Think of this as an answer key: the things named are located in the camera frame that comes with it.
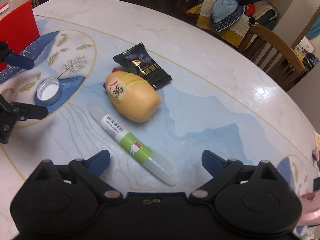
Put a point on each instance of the pile of blue clothes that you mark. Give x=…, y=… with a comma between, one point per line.
x=225, y=7

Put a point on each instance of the yellow squishy toy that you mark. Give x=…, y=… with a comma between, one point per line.
x=135, y=100

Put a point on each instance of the black candy wrapper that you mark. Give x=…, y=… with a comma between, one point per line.
x=150, y=70

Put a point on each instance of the pink mug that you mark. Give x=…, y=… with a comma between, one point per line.
x=312, y=212

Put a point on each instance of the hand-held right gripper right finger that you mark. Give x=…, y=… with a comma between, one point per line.
x=212, y=163

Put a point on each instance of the red cardboard box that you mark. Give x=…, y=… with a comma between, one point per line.
x=20, y=30

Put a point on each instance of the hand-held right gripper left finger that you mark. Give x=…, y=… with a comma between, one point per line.
x=100, y=163

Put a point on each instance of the white tube with green label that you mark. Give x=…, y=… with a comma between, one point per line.
x=135, y=147

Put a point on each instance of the wooden chair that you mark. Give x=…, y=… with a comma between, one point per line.
x=272, y=42

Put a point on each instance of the yellow paper sheet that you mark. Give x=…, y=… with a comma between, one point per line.
x=317, y=140

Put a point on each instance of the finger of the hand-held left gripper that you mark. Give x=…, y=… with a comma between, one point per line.
x=20, y=60
x=32, y=112

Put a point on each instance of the orange red cloth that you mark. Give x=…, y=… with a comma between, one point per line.
x=250, y=9

